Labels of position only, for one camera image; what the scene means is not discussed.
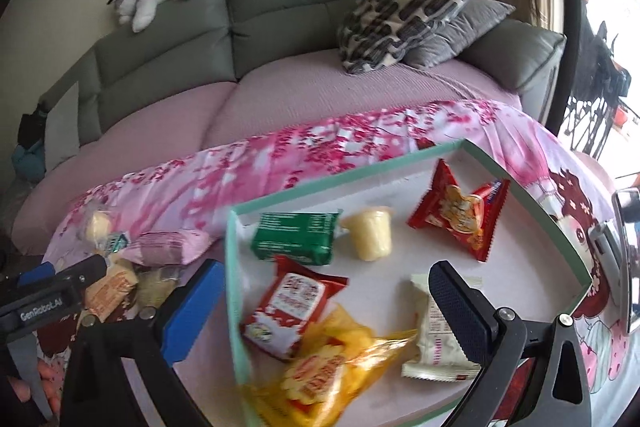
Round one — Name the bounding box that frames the person's left hand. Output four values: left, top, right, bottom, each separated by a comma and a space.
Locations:
8, 359, 61, 418

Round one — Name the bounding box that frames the pink snack packet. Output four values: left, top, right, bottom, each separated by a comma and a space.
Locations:
120, 230, 214, 268

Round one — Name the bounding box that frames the red white milk snack packet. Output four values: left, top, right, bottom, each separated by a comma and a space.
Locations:
241, 256, 349, 361

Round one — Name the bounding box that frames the green snack packet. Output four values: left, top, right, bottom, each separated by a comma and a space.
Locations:
250, 212, 340, 265

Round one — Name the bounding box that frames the pink floral cartoon blanket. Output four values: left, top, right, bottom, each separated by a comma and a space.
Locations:
44, 101, 639, 426

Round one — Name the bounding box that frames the light grey cushion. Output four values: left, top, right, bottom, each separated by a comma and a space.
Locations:
44, 83, 80, 173

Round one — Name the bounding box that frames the black white patterned pillow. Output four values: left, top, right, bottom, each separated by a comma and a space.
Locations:
337, 0, 469, 75

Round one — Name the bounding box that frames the yellow jelly cup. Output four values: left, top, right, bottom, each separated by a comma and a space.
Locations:
341, 206, 393, 262

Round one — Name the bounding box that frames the grey sofa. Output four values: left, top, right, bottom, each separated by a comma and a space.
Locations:
38, 0, 565, 144

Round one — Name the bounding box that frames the grey pillow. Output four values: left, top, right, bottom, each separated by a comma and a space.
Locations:
401, 0, 515, 70

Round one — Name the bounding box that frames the teal cloth bundle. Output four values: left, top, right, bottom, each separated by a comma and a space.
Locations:
11, 140, 46, 184

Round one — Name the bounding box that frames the yellow biscuit snack packet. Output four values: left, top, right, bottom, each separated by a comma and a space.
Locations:
242, 306, 416, 426

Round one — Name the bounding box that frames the teal rimmed white tray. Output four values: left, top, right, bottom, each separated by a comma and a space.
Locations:
223, 137, 594, 427

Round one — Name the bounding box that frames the red star-shaped snack packet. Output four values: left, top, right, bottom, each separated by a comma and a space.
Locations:
407, 158, 511, 262

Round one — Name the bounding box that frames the clear packet green-edged round cake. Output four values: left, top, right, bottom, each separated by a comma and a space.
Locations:
137, 265, 181, 309

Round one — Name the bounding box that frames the black bag on sofa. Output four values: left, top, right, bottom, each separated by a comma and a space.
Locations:
17, 103, 48, 150

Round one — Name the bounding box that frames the orange beige snack packet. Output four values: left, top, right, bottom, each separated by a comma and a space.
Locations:
85, 254, 138, 322

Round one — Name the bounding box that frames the clear wrapped round bun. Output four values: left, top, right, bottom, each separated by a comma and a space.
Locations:
78, 204, 119, 249

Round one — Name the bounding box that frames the grey green biscuit packet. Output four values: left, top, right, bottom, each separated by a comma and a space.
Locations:
103, 232, 130, 257

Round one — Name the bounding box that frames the white beige snack packet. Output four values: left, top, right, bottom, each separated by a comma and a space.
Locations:
401, 274, 480, 383

